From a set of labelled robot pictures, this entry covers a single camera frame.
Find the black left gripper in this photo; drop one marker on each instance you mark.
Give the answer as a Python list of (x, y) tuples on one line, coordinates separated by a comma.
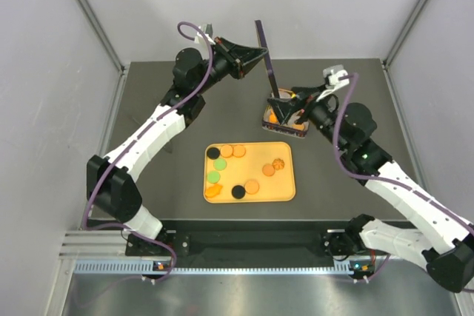
[(248, 57)]

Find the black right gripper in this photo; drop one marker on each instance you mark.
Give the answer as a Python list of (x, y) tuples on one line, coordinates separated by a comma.
[(309, 94)]

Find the square cookie tin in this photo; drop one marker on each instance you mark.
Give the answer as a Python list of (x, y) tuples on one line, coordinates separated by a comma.
[(291, 128)]

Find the gold tin lid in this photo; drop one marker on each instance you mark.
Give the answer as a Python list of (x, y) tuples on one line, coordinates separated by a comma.
[(267, 60)]

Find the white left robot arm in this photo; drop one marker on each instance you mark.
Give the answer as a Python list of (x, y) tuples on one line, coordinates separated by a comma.
[(111, 179)]

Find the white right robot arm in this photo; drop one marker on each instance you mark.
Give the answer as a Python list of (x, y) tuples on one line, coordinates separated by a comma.
[(440, 241)]

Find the orange swirl cookie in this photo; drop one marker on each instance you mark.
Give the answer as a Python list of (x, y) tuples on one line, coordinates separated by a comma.
[(278, 164)]

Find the tan plain round cookie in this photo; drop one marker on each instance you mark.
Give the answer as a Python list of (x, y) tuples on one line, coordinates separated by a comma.
[(268, 170)]

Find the orange scalloped cookie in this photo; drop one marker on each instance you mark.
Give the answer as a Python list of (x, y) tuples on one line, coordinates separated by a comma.
[(239, 151)]

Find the orange round cookie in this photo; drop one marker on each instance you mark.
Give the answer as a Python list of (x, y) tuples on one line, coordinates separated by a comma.
[(226, 151)]

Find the yellow serving tray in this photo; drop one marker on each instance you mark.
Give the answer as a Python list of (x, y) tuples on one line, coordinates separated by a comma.
[(280, 187)]

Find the tan dotted round cookie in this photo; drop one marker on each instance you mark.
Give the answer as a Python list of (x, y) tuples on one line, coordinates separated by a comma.
[(251, 187)]

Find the black sandwich cookie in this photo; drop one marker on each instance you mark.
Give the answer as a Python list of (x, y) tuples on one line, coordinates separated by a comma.
[(238, 192), (213, 153)]

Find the green cookie upper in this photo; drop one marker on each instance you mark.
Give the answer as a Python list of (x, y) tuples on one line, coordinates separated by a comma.
[(219, 164)]

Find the green cookie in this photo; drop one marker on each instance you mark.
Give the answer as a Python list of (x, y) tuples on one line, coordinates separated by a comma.
[(213, 177), (219, 164)]

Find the green cookie lower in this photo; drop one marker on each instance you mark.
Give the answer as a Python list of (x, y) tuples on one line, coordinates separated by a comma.
[(213, 177)]

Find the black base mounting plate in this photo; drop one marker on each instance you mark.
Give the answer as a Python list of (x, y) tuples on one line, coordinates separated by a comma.
[(248, 243)]

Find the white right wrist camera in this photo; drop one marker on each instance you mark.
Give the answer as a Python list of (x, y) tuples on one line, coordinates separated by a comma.
[(335, 78)]

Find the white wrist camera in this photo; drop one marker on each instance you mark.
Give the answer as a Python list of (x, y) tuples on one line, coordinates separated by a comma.
[(335, 78), (205, 31)]

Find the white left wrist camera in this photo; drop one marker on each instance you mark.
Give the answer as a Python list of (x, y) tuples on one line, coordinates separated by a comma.
[(205, 31)]

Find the slotted cable duct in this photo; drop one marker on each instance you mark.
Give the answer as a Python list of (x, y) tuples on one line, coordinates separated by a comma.
[(152, 267)]

